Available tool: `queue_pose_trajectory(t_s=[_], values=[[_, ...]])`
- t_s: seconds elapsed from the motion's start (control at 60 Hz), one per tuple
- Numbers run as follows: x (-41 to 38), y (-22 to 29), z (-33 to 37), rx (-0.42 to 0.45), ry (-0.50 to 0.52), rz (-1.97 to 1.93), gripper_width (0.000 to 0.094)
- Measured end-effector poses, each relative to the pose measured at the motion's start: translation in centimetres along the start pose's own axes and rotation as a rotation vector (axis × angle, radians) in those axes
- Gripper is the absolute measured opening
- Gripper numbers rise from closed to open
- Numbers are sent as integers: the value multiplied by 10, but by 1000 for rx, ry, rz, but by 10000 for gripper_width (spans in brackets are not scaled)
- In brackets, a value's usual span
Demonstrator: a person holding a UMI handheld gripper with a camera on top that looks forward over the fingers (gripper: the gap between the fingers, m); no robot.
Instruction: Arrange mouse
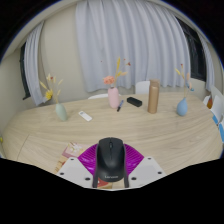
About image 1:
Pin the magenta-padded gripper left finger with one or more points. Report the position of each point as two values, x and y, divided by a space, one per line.
75 168

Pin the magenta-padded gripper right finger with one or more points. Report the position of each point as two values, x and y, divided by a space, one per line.
146 168

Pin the black computer mouse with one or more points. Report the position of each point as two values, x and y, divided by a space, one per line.
110 160

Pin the white remote control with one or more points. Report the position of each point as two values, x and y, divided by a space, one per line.
85 116

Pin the green vase with yellow flowers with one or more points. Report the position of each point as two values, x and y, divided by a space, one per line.
61 112

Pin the small black case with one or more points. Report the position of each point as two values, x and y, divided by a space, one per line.
134 101

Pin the dark marker pen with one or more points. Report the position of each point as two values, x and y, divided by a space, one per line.
120 105

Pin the blue vase with dried flowers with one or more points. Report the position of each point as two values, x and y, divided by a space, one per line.
182 108

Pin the copper drink bottle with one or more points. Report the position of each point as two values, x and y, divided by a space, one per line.
153 96

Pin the white chair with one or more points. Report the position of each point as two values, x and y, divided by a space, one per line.
142 87
98 96

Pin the pink vase with flowers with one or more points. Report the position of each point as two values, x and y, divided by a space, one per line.
113 98

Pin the row of white blue chairs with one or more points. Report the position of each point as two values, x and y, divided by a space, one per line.
217 108

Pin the dark window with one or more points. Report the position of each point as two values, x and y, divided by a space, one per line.
195 53
24 73

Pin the wide white curtain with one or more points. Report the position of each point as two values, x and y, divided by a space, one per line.
133 40

